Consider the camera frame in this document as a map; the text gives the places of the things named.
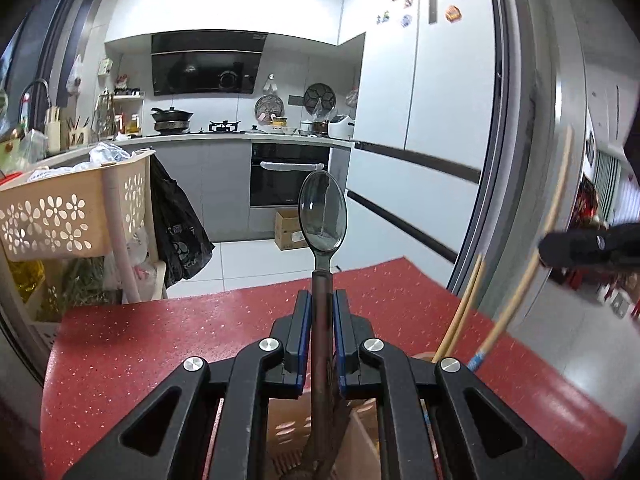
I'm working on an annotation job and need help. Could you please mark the white rice cooker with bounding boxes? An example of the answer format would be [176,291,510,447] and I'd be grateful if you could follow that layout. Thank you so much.
[327,115,357,139]

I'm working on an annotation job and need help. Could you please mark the beige plastic utensil holder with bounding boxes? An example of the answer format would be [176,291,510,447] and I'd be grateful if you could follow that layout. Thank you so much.
[265,352,441,480]

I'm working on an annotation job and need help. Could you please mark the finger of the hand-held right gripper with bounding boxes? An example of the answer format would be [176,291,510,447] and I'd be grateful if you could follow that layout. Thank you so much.
[539,222,640,272]

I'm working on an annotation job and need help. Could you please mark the yellow cooking oil bottle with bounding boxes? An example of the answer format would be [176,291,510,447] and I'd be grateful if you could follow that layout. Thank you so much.
[0,257,46,306]

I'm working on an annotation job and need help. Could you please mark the dark round hanging pan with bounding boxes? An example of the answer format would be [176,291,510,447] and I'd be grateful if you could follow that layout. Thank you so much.
[303,82,337,113]

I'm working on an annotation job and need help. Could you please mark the green leafy vegetables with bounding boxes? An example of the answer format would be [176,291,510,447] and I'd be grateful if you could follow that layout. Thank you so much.
[50,257,121,306]

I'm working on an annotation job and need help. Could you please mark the round metal hanging strainer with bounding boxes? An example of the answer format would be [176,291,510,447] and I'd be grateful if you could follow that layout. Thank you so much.
[254,95,283,122]

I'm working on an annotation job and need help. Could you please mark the curved kitchen faucet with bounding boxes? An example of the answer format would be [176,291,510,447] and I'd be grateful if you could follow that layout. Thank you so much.
[19,79,51,131]

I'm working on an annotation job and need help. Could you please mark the steel spoon with dark handle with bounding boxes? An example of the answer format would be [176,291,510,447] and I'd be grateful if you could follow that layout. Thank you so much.
[298,170,348,480]

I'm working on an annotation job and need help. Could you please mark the grey lower kitchen cabinets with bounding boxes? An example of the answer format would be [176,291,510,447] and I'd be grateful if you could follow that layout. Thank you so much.
[120,135,351,241]

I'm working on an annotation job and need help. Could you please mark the black wok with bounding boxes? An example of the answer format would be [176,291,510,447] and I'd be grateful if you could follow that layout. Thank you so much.
[151,106,194,133]

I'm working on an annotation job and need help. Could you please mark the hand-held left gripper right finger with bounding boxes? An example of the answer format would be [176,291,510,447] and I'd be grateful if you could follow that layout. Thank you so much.
[332,289,583,480]

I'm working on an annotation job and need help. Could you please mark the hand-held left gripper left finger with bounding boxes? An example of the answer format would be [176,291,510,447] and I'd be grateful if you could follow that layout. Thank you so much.
[62,289,313,480]

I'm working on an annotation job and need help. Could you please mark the black plastic bag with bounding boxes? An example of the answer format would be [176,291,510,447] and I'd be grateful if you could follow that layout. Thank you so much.
[149,155,216,288]

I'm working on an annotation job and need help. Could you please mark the cardboard box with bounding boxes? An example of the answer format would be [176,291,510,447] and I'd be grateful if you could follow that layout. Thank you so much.
[274,209,311,252]

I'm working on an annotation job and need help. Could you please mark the black built-in oven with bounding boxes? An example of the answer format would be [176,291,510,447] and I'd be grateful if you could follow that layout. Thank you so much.
[249,141,332,209]

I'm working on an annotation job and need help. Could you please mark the black range hood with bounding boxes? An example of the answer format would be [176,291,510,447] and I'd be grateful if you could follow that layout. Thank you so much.
[150,31,266,97]

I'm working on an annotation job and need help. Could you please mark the white upper kitchen cabinets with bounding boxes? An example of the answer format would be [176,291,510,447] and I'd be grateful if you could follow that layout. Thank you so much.
[104,0,371,53]

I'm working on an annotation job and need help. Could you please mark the white hanging plastic bag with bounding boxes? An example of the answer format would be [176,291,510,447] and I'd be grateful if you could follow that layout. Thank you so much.
[66,54,83,96]

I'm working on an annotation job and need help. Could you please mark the white refrigerator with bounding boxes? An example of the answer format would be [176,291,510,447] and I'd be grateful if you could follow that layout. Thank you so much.
[345,0,501,266]

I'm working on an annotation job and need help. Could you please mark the metal sliding door frame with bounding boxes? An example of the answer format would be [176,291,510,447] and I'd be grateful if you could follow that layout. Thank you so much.
[0,0,593,341]

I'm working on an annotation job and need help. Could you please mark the beige flower-pattern basket cart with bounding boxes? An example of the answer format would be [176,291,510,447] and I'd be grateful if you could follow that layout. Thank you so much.
[0,149,168,336]

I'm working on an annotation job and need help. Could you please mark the wooden chopstick with blue dotted end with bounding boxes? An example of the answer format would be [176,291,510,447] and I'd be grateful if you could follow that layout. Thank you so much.
[470,125,574,372]

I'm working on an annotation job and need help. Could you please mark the countertop knife block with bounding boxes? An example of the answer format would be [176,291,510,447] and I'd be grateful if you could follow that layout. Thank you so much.
[45,107,93,148]

